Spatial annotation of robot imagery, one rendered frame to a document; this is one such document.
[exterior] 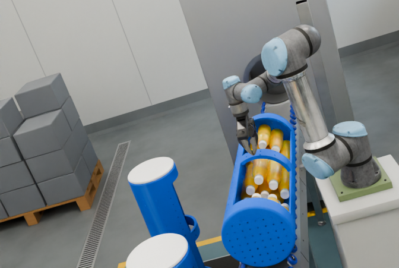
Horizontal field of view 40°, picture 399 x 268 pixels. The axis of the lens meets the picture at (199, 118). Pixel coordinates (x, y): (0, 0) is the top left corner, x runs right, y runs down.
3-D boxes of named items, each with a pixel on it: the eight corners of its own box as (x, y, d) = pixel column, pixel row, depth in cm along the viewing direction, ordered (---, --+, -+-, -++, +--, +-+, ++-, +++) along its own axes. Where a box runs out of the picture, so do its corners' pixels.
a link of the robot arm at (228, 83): (228, 83, 224) (217, 81, 231) (236, 107, 228) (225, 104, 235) (243, 75, 227) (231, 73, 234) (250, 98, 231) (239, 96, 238)
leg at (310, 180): (326, 220, 392) (304, 144, 369) (326, 225, 386) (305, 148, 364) (317, 221, 393) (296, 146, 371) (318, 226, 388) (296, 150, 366)
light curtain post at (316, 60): (373, 264, 336) (307, -2, 276) (374, 270, 331) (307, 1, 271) (363, 265, 338) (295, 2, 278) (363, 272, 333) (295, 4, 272)
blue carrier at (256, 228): (301, 153, 289) (285, 106, 280) (304, 260, 211) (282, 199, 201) (250, 166, 297) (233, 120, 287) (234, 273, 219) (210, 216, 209)
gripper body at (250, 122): (257, 128, 242) (249, 104, 238) (256, 136, 235) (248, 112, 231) (240, 132, 245) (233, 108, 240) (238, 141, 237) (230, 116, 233)
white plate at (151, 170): (141, 187, 294) (142, 189, 295) (182, 162, 307) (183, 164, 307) (119, 176, 317) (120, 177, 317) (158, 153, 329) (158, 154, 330)
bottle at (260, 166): (254, 151, 255) (251, 171, 238) (269, 153, 254) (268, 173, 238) (252, 164, 258) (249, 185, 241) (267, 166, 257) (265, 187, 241)
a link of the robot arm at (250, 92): (266, 78, 220) (250, 75, 229) (244, 90, 215) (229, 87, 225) (272, 95, 222) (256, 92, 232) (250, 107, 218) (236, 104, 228)
